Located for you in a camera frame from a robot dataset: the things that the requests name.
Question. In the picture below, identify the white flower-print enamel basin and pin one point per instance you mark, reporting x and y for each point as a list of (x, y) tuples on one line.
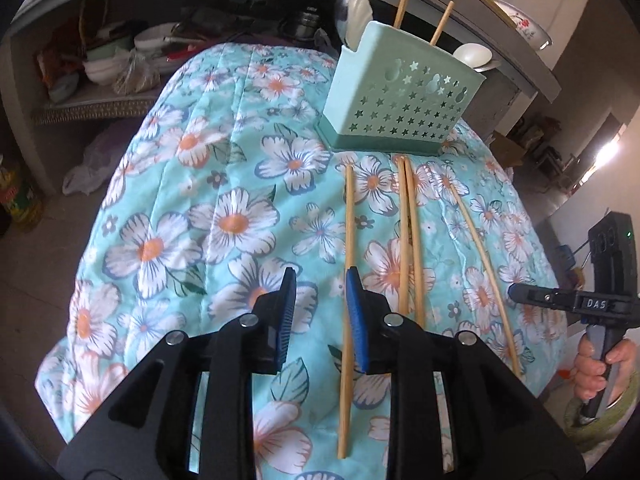
[(525, 25)]

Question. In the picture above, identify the white plastic bag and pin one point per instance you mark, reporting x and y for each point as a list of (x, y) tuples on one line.
[(95, 160)]

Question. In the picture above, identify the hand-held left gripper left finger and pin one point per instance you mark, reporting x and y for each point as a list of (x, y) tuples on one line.
[(285, 320)]

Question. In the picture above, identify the steel pot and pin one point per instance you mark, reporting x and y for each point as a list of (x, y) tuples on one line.
[(304, 22)]

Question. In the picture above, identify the green star-cutout utensil holder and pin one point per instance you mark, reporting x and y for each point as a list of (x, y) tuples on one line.
[(400, 105)]

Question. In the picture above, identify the shelf with bowls and bags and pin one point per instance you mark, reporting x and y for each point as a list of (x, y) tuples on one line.
[(530, 80)]

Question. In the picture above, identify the white soup spoon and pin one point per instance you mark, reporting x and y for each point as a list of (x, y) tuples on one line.
[(472, 54), (359, 10)]

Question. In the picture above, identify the clear bag of dried goods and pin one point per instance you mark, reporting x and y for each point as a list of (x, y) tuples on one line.
[(135, 75)]

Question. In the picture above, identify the person's right hand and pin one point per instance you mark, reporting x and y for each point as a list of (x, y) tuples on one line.
[(582, 375)]

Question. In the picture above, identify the cardboard box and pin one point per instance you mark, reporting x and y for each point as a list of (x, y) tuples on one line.
[(510, 150)]

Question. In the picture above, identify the red plastic bag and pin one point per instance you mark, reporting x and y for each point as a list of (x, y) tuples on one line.
[(55, 60)]

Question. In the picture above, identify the pale green bowl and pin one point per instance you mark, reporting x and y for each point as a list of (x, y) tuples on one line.
[(62, 87)]

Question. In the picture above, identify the floral turquoise blanket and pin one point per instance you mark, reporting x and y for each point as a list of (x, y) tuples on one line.
[(200, 185)]

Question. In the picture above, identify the yellow cooking oil bottle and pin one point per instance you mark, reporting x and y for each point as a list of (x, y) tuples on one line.
[(20, 200)]

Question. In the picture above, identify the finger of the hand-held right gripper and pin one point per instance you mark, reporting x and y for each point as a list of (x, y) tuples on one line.
[(535, 294)]

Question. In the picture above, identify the blue dustpan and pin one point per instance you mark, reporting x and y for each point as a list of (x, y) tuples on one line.
[(566, 255)]

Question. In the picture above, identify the stack of white bowls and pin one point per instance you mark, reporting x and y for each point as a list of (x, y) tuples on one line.
[(105, 67)]

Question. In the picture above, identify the green knitted cloth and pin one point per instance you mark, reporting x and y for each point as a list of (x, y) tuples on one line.
[(615, 422)]

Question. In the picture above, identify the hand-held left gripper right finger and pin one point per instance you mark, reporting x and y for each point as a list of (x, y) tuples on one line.
[(356, 320)]

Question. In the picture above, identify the metal shelf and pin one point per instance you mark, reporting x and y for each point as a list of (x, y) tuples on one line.
[(75, 107)]

